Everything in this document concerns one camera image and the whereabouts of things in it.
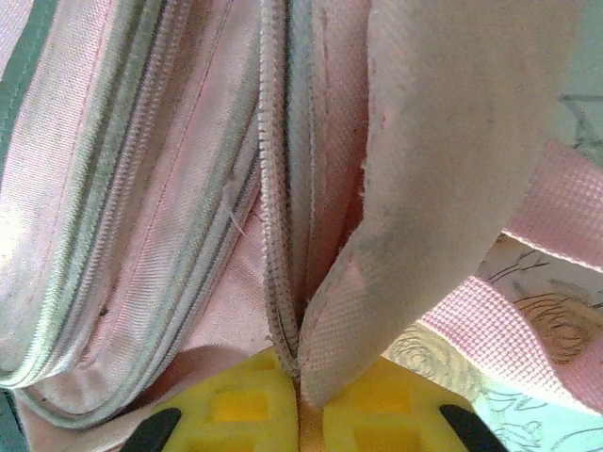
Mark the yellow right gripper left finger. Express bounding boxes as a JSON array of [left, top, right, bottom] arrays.
[[124, 350, 301, 452]]

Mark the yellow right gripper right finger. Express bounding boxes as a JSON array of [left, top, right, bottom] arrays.
[[301, 362, 510, 452]]

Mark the pink backpack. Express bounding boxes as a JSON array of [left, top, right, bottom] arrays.
[[0, 0, 603, 452]]

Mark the floral tablecloth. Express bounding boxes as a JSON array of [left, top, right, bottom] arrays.
[[381, 0, 603, 452]]

